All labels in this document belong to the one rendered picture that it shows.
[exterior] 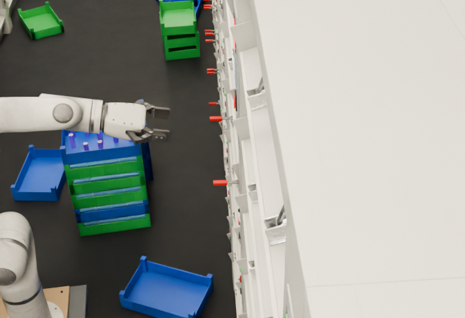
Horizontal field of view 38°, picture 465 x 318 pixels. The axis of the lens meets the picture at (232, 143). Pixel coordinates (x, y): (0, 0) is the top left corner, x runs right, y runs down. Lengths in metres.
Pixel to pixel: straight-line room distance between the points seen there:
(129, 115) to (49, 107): 0.20
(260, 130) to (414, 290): 0.55
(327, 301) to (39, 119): 1.25
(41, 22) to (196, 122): 1.49
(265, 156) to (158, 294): 1.82
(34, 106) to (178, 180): 1.60
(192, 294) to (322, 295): 2.24
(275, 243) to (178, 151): 2.52
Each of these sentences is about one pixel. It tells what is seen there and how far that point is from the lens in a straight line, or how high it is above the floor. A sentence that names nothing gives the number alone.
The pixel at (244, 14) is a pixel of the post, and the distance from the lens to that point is 1.11.
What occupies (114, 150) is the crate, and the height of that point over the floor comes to 0.44.
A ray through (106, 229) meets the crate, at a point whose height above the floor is 0.02.
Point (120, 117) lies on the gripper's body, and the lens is 1.69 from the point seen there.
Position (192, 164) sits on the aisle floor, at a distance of 3.22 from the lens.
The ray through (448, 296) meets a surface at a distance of 0.46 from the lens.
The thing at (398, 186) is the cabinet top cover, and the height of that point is 1.75.
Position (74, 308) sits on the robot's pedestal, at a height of 0.28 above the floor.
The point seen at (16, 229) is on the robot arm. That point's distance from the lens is 2.04.
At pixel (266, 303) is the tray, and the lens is 0.99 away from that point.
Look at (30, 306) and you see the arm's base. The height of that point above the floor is 0.46.
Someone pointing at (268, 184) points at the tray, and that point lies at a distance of 0.88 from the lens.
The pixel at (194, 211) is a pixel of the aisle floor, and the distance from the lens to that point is 2.99.
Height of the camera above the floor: 2.10
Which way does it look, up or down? 39 degrees down
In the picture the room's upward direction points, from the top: 2 degrees counter-clockwise
